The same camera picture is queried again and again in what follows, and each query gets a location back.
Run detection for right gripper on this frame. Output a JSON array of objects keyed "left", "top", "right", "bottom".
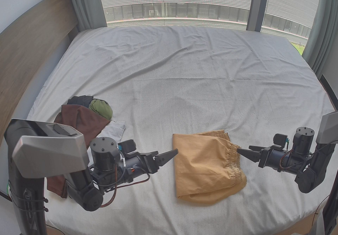
[{"left": 236, "top": 145, "right": 292, "bottom": 172}]

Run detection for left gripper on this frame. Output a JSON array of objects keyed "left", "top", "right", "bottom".
[{"left": 120, "top": 149, "right": 179, "bottom": 177}]

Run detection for tan shorts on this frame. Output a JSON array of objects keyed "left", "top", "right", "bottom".
[{"left": 172, "top": 130, "right": 247, "bottom": 206}]

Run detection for bed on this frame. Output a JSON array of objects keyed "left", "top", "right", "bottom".
[{"left": 0, "top": 0, "right": 337, "bottom": 235}]

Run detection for pale blue garment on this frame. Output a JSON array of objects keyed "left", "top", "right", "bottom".
[{"left": 102, "top": 120, "right": 126, "bottom": 145}]

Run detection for green garment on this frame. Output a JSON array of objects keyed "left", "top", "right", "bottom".
[{"left": 88, "top": 99, "right": 113, "bottom": 120}]

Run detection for brown garment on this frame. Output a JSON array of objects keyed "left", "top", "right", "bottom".
[{"left": 47, "top": 105, "right": 111, "bottom": 199}]

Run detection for black garment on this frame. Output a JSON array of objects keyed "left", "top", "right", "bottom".
[{"left": 67, "top": 95, "right": 94, "bottom": 106}]

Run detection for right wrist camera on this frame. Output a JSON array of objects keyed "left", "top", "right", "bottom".
[{"left": 273, "top": 134, "right": 289, "bottom": 150}]

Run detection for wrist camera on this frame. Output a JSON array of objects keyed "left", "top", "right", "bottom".
[
  {"left": 273, "top": 134, "right": 289, "bottom": 150},
  {"left": 118, "top": 140, "right": 136, "bottom": 155}
]

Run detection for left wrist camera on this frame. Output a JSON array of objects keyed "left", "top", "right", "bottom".
[{"left": 118, "top": 140, "right": 136, "bottom": 155}]

